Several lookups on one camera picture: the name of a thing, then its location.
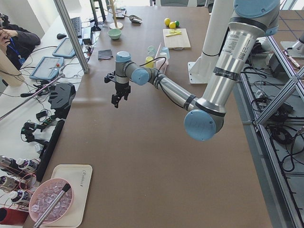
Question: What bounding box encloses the green bowl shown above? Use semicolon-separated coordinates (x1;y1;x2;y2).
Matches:
107;28;122;40

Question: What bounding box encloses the yellow plastic knife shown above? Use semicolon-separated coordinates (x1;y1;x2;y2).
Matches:
165;33;181;37

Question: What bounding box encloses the seated person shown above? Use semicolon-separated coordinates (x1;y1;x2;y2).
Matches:
0;13;41;69

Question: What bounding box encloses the mint green cup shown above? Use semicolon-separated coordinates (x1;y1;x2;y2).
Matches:
148;46;155;52

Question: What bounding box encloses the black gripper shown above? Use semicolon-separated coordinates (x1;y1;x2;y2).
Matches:
111;83;131;108

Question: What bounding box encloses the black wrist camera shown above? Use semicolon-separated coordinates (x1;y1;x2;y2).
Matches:
104;72;116;83

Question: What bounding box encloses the metal scoop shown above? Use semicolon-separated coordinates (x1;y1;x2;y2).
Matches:
123;14;143;24

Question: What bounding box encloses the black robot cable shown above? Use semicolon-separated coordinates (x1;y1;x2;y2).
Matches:
139;56;190;110

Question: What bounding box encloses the pink bowl with ice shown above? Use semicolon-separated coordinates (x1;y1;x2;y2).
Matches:
29;178;74;224

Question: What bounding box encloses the pink cup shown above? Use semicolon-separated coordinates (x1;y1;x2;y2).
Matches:
154;57;169;74

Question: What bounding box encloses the wooden stand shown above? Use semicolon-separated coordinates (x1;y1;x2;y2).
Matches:
106;0;124;30

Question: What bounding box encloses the black computer mouse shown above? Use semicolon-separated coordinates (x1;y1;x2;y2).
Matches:
57;33;67;40

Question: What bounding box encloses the light blue cup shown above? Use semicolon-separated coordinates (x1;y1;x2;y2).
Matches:
160;47;170;60

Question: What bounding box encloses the blue teach pendant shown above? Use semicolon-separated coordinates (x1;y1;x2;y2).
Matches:
29;57;64;80
52;38;75;58

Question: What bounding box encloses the grey cloth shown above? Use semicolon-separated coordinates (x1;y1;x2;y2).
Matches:
98;49;113;60

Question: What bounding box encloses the cream plastic tray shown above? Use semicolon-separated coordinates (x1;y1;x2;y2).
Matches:
41;164;93;228

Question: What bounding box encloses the black keyboard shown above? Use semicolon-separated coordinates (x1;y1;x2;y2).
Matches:
70;17;82;38

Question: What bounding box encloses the grey cup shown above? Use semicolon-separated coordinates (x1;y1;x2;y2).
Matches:
147;51;155;58

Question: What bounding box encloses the yellow cup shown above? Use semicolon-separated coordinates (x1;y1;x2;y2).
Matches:
144;56;154;68

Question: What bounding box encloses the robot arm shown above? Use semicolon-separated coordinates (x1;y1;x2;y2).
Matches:
111;0;280;141

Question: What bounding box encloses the bamboo cutting board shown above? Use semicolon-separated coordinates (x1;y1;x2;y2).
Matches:
162;28;191;49

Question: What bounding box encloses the white wire cup holder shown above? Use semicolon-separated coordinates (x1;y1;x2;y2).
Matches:
154;43;166;64

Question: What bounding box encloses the yellow lemon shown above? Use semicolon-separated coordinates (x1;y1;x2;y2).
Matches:
164;18;171;27
169;21;176;29

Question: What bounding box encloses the aluminium frame post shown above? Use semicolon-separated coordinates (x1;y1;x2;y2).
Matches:
54;0;89;74

